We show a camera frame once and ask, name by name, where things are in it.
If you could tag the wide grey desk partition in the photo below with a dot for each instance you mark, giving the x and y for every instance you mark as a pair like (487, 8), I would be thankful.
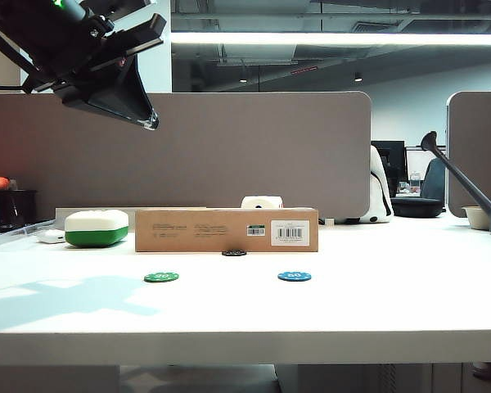
(229, 155)

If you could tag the small white earbuds case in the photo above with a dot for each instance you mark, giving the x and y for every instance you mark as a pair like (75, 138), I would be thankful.
(50, 236)

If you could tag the white tape roll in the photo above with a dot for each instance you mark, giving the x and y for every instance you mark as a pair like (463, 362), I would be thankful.
(262, 202)

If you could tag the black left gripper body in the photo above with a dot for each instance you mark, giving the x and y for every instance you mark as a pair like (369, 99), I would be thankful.
(94, 45)

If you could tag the clear acrylic tray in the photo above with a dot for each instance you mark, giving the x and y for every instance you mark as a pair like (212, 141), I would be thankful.
(20, 231)

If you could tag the brown cardboard box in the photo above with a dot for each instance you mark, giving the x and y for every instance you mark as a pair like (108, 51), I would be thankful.
(225, 231)

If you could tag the monitor with white screen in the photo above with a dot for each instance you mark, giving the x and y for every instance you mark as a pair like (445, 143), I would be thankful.
(415, 161)

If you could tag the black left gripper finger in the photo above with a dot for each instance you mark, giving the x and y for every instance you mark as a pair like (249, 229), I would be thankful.
(137, 86)
(114, 104)

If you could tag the white and green lidded case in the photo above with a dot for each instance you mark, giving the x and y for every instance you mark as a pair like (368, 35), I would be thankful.
(96, 229)

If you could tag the black round cushion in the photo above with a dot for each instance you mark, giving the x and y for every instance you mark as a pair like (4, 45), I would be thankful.
(417, 207)

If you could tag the black computer monitor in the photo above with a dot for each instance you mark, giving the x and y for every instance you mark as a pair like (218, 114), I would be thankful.
(393, 157)

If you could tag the white paper bowl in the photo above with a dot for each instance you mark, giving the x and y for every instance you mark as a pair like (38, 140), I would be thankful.
(476, 219)

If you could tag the narrow grey desk partition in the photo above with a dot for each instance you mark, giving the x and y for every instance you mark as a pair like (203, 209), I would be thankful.
(474, 135)

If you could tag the white and black plush toy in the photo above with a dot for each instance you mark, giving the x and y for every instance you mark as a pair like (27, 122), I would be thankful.
(378, 196)

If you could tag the green poker chip 20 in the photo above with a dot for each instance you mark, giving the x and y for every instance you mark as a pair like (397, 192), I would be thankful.
(161, 277)

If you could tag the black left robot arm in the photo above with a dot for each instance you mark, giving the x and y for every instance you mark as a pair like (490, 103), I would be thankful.
(24, 28)

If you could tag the ceiling light strip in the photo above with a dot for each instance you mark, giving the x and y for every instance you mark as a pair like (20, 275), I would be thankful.
(311, 38)

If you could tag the black container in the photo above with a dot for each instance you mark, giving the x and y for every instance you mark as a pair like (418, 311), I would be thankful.
(16, 210)

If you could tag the dark blue office chair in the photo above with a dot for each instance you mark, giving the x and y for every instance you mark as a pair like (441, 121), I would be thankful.
(433, 180)

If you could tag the blue poker chip 50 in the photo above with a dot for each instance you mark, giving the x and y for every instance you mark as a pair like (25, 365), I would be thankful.
(294, 276)

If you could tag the black poker chip 100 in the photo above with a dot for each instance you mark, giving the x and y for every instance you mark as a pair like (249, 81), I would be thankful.
(233, 252)

